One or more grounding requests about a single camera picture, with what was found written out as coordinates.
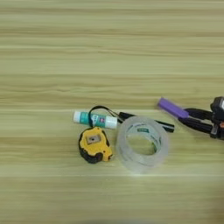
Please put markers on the purple rectangular block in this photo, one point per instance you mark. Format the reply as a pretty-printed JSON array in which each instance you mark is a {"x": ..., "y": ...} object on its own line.
[{"x": 173, "y": 108}]

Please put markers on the clear adhesive tape roll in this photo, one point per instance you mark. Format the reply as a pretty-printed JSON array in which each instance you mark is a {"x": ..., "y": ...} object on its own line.
[{"x": 125, "y": 151}]

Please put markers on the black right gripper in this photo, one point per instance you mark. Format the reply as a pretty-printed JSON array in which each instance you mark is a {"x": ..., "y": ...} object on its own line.
[{"x": 218, "y": 128}]

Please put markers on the white green glue stick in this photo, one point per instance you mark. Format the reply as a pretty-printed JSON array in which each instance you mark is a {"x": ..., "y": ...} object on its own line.
[{"x": 96, "y": 119}]

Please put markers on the yellow black tape measure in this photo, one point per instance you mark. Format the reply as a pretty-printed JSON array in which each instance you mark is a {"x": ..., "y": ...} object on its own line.
[{"x": 93, "y": 145}]

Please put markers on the black marker pen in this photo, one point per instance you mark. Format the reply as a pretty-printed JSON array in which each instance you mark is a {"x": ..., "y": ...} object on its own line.
[{"x": 167, "y": 126}]

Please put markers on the small black box white label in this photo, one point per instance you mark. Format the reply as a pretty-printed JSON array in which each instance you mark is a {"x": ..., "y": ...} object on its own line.
[{"x": 218, "y": 108}]

